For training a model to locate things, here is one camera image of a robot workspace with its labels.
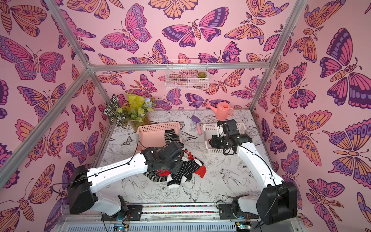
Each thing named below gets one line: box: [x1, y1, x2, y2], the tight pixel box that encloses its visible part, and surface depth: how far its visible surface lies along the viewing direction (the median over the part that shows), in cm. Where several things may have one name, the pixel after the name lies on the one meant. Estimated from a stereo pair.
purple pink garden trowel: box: [191, 115, 203, 136], surface depth 111 cm
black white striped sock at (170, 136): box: [164, 129, 180, 145], surface depth 105 cm
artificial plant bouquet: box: [102, 93, 156, 132], surface depth 94 cm
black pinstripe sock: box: [166, 157, 205, 189], surface depth 81 cm
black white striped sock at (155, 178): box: [142, 171, 168, 182], surface depth 85 cm
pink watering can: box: [206, 101, 234, 121], surface depth 112 cm
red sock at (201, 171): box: [194, 164, 207, 179], surface depth 87 cm
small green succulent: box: [196, 71, 207, 79], surface depth 94 cm
